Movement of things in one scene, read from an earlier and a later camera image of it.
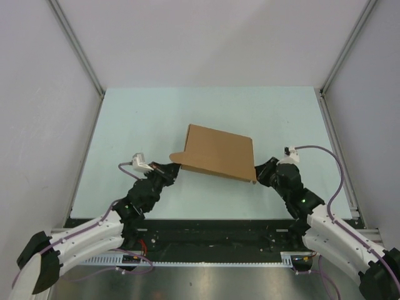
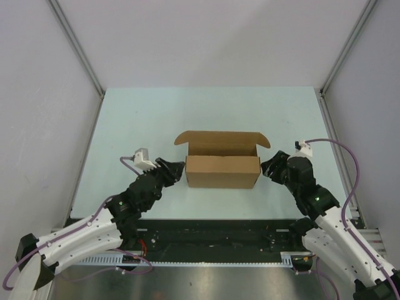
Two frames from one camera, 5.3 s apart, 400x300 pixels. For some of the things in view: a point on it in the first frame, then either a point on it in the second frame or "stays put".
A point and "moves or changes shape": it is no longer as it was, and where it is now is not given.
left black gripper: (168, 172) stays put
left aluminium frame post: (79, 51) stays put
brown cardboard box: (219, 152) moves or changes shape
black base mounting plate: (207, 234) stays put
